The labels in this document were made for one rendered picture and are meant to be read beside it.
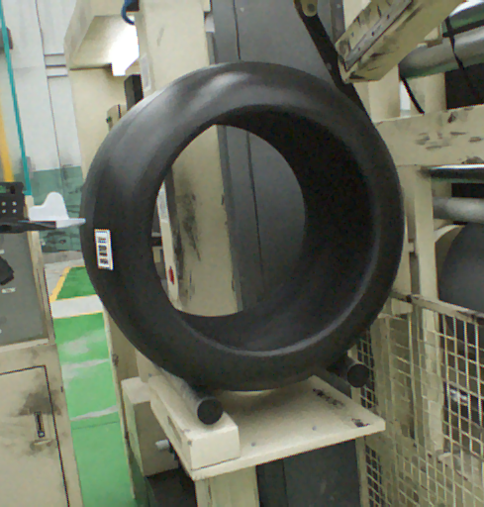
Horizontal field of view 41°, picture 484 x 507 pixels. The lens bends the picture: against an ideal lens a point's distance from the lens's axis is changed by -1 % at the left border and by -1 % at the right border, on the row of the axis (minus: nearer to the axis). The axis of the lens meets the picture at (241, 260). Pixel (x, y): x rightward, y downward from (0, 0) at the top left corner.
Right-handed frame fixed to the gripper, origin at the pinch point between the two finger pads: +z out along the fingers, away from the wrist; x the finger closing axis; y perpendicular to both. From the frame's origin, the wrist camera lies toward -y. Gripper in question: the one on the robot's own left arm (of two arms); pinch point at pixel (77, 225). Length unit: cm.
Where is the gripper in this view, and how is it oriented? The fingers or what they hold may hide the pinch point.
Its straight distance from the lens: 111.5
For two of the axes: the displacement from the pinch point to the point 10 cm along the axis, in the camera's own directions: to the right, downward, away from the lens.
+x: -3.3, -1.2, 9.4
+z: 9.4, -0.4, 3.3
